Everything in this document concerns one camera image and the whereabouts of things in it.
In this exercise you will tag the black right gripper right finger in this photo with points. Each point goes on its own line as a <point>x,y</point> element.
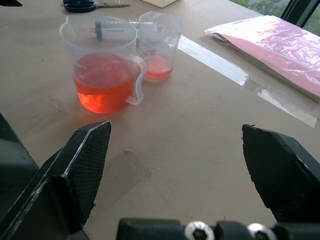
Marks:
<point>280,172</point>

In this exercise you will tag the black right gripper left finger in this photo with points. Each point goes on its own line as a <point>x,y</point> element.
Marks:
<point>75,175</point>

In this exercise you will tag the large clear measuring cup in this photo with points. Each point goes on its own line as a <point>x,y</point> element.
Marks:
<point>102,67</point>

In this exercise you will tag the clear plastic syringe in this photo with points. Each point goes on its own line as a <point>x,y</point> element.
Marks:
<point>112,28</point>

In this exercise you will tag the small clear measuring cup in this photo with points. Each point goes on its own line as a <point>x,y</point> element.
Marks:
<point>160,47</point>

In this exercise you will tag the clear tape strip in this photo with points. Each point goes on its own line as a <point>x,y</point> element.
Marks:
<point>240,75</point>

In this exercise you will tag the pink paper in plastic sleeve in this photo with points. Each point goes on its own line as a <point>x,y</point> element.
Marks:
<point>275,47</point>

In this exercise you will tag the black object at table edge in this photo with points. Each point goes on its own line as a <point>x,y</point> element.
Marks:
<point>10,2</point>

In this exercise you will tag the black window frame post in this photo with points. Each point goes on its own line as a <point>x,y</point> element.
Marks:
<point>297,11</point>

